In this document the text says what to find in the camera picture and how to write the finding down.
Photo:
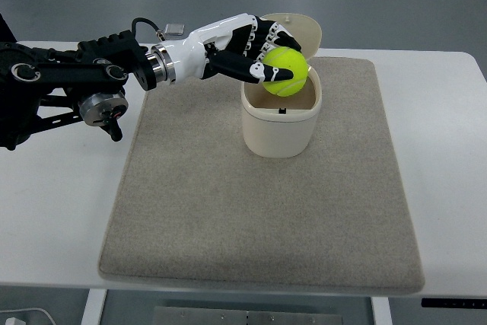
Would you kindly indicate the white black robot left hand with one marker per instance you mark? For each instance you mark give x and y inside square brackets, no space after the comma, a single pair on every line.
[233,47]

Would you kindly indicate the yellow-green tennis ball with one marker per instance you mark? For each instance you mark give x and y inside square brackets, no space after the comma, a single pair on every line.
[293,71]

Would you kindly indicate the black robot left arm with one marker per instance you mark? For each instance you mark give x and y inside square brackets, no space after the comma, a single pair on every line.
[43,89]

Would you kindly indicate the cream lidded bin box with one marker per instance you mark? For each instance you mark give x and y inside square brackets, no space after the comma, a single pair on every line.
[281,127]

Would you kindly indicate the upper silver floor plate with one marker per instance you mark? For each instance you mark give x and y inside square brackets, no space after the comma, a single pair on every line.
[174,29]

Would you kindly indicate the beige felt mat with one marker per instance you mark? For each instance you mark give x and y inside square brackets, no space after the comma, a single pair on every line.
[195,205]

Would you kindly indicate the grey metal floor plate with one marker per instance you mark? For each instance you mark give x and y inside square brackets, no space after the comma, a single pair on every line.
[192,315]

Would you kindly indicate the white right table leg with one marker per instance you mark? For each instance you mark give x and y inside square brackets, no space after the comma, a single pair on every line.
[381,311]

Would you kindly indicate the white table leg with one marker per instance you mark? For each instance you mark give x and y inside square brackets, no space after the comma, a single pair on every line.
[381,311]
[93,309]

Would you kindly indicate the white left table leg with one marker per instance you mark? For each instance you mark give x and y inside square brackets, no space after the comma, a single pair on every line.
[93,309]

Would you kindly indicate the black table control panel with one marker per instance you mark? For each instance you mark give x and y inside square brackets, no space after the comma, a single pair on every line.
[452,303]

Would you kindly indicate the white object bottom left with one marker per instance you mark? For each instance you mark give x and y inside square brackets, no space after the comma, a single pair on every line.
[27,315]

